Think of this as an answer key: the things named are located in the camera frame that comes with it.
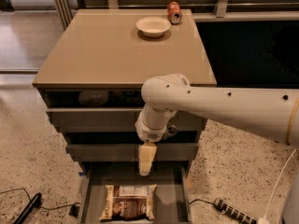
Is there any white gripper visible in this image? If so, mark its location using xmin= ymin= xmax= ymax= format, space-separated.
xmin=135 ymin=111 xmax=177 ymax=176

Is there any brown chip bag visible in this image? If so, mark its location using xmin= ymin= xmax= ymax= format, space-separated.
xmin=99 ymin=184 xmax=157 ymax=221

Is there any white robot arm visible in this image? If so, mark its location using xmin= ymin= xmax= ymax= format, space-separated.
xmin=136 ymin=75 xmax=298 ymax=224

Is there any bottom grey drawer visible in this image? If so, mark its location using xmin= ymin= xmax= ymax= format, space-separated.
xmin=78 ymin=162 xmax=192 ymax=224

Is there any grey drawer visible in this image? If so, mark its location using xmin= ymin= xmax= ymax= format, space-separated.
xmin=46 ymin=108 xmax=207 ymax=133
xmin=78 ymin=162 xmax=192 ymax=224
xmin=66 ymin=143 xmax=199 ymax=162

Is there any middle grey drawer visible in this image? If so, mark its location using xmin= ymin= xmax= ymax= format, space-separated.
xmin=66 ymin=143 xmax=199 ymax=162

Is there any grey bowl in drawer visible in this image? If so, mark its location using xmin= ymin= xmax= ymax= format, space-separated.
xmin=78 ymin=90 xmax=108 ymax=106

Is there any tan drawer cabinet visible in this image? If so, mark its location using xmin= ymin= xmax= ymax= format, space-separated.
xmin=32 ymin=8 xmax=218 ymax=224

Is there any top grey drawer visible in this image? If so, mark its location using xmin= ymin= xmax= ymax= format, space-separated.
xmin=46 ymin=108 xmax=207 ymax=133

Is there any black power adapter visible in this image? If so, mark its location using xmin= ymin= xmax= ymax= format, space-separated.
xmin=69 ymin=203 xmax=80 ymax=218

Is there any black power strip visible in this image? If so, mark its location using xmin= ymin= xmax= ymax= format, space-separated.
xmin=214 ymin=198 xmax=257 ymax=224

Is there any black bar on floor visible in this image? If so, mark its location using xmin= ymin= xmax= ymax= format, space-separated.
xmin=13 ymin=192 xmax=42 ymax=224

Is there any white bowl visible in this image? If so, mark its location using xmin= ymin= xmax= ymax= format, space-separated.
xmin=135 ymin=17 xmax=171 ymax=38

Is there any orange soda can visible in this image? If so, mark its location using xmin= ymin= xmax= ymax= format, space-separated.
xmin=167 ymin=1 xmax=182 ymax=24

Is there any black floor cable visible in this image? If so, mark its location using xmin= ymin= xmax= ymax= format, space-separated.
xmin=0 ymin=188 xmax=76 ymax=211

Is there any white cable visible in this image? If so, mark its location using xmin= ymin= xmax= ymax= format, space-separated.
xmin=257 ymin=148 xmax=298 ymax=224

